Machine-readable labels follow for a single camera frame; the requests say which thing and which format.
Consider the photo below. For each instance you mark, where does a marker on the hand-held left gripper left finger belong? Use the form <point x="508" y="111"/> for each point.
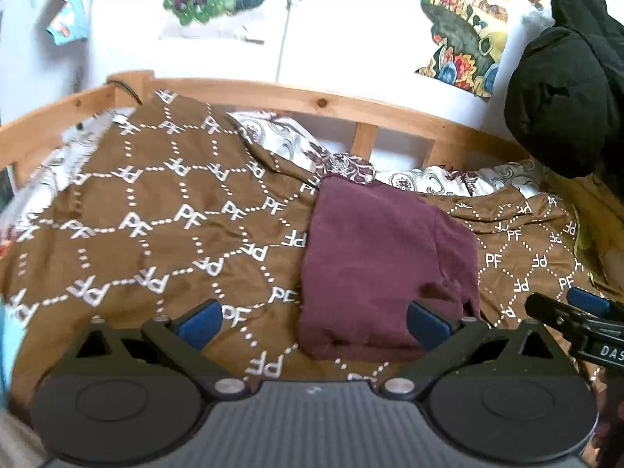
<point x="202" y="322"/>

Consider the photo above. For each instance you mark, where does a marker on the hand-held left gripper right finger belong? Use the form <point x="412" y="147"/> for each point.
<point x="429" y="324"/>

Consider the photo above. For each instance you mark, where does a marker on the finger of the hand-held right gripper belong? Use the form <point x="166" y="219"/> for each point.
<point x="590" y="301"/>
<point x="551" y="309"/>

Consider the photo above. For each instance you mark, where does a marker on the maroon long-sleeve shirt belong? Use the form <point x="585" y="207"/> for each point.
<point x="370" y="253"/>

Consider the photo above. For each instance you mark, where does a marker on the yellow green cloth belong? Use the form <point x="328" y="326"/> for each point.
<point x="582" y="234"/>

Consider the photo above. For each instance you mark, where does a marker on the brown patterned blanket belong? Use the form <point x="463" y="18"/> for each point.
<point x="161" y="214"/>

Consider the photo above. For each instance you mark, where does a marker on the black jacket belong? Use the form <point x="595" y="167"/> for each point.
<point x="560" y="83"/>

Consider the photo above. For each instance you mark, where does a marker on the grey fleece blanket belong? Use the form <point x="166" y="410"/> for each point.
<point x="14" y="438"/>

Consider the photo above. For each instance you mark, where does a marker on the wooden bed frame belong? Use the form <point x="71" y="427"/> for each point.
<point x="292" y="100"/>

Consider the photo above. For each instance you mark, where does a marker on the colourful wall poster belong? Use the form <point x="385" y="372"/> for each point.
<point x="70" y="5"/>

